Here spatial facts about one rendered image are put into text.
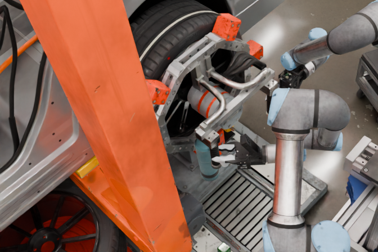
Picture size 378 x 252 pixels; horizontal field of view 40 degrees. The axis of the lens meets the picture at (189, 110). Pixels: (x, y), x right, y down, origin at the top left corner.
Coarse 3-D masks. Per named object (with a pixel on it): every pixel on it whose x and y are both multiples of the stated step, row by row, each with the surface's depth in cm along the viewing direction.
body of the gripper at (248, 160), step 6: (240, 144) 205; (240, 150) 203; (246, 150) 203; (264, 150) 201; (240, 156) 201; (246, 156) 201; (252, 156) 203; (258, 156) 203; (264, 156) 201; (246, 162) 203; (252, 162) 206; (258, 162) 206; (264, 162) 203; (240, 168) 207; (246, 168) 207
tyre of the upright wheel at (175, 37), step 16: (176, 0) 216; (192, 0) 224; (144, 16) 208; (160, 16) 206; (176, 16) 206; (192, 16) 207; (208, 16) 209; (144, 32) 204; (160, 32) 201; (176, 32) 200; (192, 32) 202; (208, 32) 209; (144, 48) 201; (160, 48) 197; (176, 48) 200; (144, 64) 199; (160, 64) 198
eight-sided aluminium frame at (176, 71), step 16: (192, 48) 201; (208, 48) 200; (224, 48) 209; (240, 48) 217; (176, 64) 197; (192, 64) 198; (176, 80) 196; (240, 80) 237; (160, 112) 200; (160, 128) 206; (176, 144) 222; (192, 144) 231
